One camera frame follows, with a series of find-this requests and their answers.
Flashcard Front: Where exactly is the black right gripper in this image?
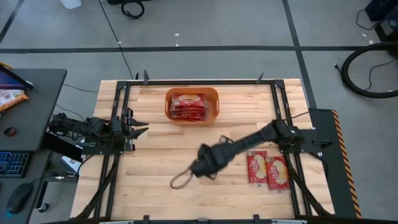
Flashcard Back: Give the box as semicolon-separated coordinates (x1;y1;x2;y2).
169;142;234;190

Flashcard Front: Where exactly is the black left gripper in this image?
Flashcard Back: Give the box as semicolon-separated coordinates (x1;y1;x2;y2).
110;107;150;152

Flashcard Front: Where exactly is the red popcorn bag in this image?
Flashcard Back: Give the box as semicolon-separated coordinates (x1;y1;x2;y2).
246;150;269;185
171;93;208;116
265;156;292;192

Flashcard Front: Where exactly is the orange plastic basket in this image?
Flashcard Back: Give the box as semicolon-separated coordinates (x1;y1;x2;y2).
164;86;220;126

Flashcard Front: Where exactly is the white printed paper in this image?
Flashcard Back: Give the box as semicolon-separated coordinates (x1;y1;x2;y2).
60;155;80;174

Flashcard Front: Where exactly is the black office desk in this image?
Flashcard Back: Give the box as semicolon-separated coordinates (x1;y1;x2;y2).
0;68;68;224

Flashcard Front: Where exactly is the black keyboard blue backlight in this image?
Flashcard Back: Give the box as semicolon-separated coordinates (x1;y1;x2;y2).
0;151;31;179

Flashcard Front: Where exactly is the orange snack bag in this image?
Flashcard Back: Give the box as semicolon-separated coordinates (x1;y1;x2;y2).
0;89;30;113

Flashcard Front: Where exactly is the tablet with purple screen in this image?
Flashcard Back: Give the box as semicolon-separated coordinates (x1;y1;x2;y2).
0;63;34;91

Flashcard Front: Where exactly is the black computer mouse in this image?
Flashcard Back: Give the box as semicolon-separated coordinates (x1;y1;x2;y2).
6;182;34;215

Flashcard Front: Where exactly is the white bucket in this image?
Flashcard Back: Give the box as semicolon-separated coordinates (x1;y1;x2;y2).
60;0;83;10

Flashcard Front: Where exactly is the black hazard striped platform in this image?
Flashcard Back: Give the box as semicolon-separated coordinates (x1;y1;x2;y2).
308;108;363;219

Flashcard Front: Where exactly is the black equipment box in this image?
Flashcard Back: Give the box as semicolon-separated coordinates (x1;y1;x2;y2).
364;0;398;42

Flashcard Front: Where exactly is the black braided cable sleeve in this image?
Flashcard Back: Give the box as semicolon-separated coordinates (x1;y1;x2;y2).
284;152;332;217
74;155;121;220

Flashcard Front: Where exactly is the black aluminium rig frame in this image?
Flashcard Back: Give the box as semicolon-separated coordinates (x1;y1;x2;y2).
74;79;335;224

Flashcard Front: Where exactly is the thin black floor cable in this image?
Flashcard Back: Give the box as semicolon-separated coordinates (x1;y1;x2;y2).
98;0;135;80

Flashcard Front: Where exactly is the coiled black cable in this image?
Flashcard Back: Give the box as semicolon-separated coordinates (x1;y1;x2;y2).
120;0;146;20

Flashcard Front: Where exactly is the large black hose ring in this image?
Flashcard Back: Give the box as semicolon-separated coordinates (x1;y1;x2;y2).
340;41;398;100

